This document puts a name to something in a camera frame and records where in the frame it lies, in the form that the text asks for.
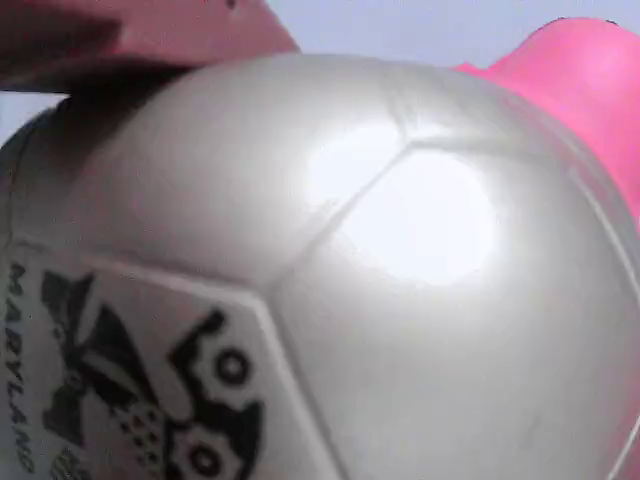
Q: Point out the red turtle toy silver shell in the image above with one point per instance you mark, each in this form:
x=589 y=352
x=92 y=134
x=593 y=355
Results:
x=350 y=300

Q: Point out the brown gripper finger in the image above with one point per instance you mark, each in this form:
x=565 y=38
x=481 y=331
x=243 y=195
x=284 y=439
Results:
x=125 y=35

